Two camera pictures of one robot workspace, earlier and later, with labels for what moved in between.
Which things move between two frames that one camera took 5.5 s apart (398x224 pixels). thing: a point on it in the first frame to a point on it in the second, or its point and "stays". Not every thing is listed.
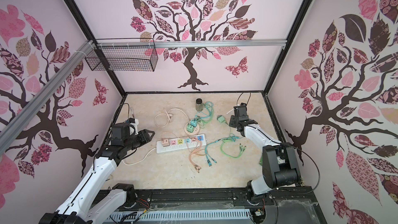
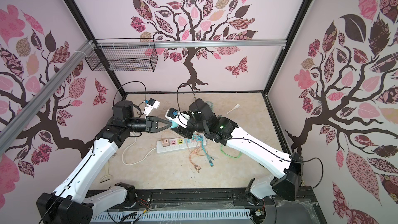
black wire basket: (128, 54) stays
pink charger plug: (165, 142) stays
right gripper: (232, 121) to (189, 134)
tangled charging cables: (228, 146) stays
